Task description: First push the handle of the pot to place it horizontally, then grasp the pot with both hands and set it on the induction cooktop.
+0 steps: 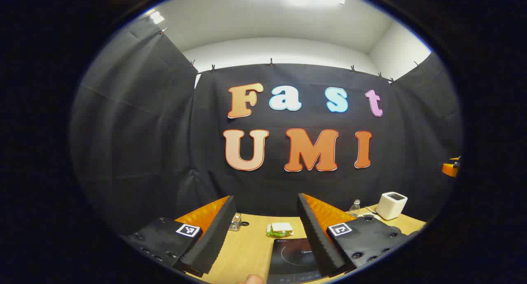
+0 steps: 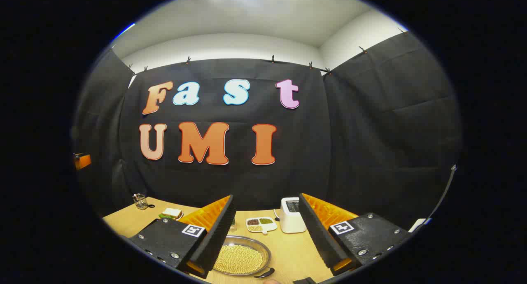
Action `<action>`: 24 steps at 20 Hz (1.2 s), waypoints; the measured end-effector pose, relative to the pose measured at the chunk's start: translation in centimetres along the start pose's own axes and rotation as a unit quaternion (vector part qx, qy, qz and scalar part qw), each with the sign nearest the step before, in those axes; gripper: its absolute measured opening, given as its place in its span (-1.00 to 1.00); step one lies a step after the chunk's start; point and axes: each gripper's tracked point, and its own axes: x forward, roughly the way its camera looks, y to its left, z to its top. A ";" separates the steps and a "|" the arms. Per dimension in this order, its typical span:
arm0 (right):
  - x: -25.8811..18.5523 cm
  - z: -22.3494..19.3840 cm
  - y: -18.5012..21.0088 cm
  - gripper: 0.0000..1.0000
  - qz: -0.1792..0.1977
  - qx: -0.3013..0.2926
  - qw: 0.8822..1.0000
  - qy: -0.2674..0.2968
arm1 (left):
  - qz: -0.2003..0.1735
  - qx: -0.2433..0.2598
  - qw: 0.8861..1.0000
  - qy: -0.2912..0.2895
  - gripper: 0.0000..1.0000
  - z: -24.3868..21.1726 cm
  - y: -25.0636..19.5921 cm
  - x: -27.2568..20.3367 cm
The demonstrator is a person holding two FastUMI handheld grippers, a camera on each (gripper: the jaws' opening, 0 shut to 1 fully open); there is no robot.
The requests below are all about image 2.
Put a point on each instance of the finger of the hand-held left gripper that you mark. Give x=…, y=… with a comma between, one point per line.
x=83, y=162

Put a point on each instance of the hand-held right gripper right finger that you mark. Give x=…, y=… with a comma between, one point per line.
x=321, y=234

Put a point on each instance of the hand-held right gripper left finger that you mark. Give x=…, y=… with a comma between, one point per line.
x=214, y=238

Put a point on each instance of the pile of yellow soybeans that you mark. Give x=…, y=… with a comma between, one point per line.
x=239, y=259

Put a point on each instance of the clear plastic water bottle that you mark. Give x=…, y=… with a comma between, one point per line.
x=233, y=224

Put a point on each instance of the white toaster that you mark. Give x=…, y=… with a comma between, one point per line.
x=291, y=218

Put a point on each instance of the sandwich with lettuce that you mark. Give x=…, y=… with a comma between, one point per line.
x=171, y=212

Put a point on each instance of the white divided bean tray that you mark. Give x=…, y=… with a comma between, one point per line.
x=263, y=225

